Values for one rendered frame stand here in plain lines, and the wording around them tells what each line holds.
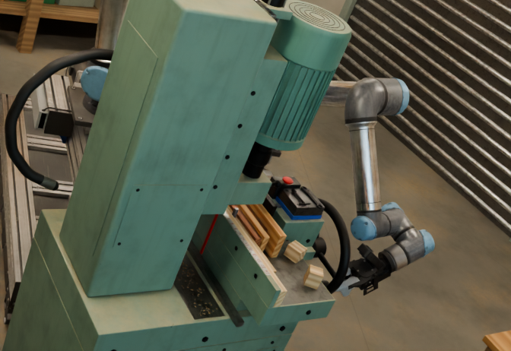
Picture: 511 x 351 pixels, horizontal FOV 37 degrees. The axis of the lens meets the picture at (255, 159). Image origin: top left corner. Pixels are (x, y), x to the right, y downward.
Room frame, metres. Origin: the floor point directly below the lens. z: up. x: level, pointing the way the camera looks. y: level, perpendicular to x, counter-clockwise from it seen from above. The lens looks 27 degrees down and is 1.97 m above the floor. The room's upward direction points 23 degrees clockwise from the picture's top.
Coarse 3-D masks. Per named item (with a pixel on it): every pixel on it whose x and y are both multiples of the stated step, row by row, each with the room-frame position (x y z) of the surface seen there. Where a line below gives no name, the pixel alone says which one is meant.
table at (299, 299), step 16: (208, 224) 1.66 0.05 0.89; (208, 240) 1.64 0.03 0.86; (288, 240) 1.73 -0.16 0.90; (224, 256) 1.58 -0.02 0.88; (304, 256) 1.76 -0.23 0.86; (224, 272) 1.56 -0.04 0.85; (240, 272) 1.53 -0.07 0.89; (288, 272) 1.59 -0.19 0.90; (304, 272) 1.62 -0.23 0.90; (240, 288) 1.51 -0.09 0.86; (288, 288) 1.53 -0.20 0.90; (304, 288) 1.56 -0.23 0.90; (320, 288) 1.58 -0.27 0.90; (256, 304) 1.45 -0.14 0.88; (288, 304) 1.47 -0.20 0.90; (304, 304) 1.50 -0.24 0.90; (320, 304) 1.53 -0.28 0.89; (256, 320) 1.44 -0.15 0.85; (272, 320) 1.45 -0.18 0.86; (288, 320) 1.48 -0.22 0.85; (304, 320) 1.52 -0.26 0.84
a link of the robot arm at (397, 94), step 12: (336, 84) 2.37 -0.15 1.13; (348, 84) 2.35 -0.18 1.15; (384, 84) 2.22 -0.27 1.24; (396, 84) 2.27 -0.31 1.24; (324, 96) 2.37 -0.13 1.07; (336, 96) 2.34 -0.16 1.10; (396, 96) 2.24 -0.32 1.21; (408, 96) 2.28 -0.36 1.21; (384, 108) 2.19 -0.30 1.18; (396, 108) 2.24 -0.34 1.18
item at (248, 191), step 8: (240, 176) 1.65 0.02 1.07; (264, 176) 1.69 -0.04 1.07; (240, 184) 1.62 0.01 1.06; (248, 184) 1.63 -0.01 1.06; (256, 184) 1.65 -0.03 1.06; (264, 184) 1.67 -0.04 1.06; (240, 192) 1.63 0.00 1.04; (248, 192) 1.64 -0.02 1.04; (256, 192) 1.66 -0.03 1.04; (264, 192) 1.67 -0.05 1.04; (232, 200) 1.62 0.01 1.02; (240, 200) 1.63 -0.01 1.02; (248, 200) 1.65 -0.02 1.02; (256, 200) 1.67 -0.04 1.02; (264, 200) 1.68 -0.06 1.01
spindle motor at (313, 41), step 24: (288, 0) 1.71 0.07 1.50; (288, 24) 1.60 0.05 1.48; (312, 24) 1.60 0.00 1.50; (336, 24) 1.67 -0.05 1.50; (288, 48) 1.59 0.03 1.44; (312, 48) 1.59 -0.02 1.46; (336, 48) 1.62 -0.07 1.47; (288, 72) 1.59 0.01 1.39; (312, 72) 1.60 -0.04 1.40; (288, 96) 1.59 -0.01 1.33; (312, 96) 1.62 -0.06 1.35; (264, 120) 1.59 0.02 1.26; (288, 120) 1.60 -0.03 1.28; (312, 120) 1.66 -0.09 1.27; (264, 144) 1.59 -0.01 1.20; (288, 144) 1.61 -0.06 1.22
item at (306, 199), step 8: (272, 176) 1.83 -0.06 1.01; (280, 176) 1.84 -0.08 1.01; (288, 176) 1.86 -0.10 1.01; (296, 184) 1.84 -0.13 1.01; (272, 192) 1.80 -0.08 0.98; (280, 192) 1.80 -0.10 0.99; (288, 192) 1.80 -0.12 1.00; (304, 192) 1.83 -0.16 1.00; (312, 192) 1.85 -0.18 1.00; (280, 200) 1.79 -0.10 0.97; (288, 200) 1.77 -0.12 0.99; (296, 200) 1.77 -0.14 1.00; (304, 200) 1.79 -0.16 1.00; (312, 200) 1.81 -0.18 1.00; (288, 208) 1.76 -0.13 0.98; (296, 208) 1.74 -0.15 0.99; (304, 208) 1.75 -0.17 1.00; (312, 208) 1.77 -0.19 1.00; (296, 216) 1.74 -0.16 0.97; (304, 216) 1.76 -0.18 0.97; (312, 216) 1.78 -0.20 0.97; (320, 216) 1.80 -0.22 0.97
